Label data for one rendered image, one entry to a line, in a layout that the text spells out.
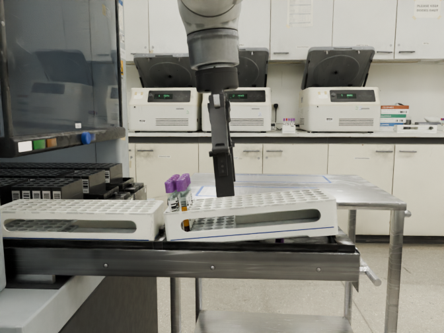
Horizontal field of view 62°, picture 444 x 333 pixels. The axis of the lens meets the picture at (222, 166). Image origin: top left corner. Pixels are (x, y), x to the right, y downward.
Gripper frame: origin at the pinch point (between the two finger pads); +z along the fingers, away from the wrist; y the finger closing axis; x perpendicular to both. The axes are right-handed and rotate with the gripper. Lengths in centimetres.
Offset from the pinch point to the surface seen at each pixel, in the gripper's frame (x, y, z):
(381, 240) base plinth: -110, 234, 100
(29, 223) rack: 38.3, 0.3, 4.7
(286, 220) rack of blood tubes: -10.7, 4.4, 9.3
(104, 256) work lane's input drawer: 21.7, -6.6, 9.8
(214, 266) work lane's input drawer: 3.1, -6.6, 13.1
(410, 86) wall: -163, 292, -24
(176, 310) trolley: 18, 27, 39
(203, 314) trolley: 17, 67, 62
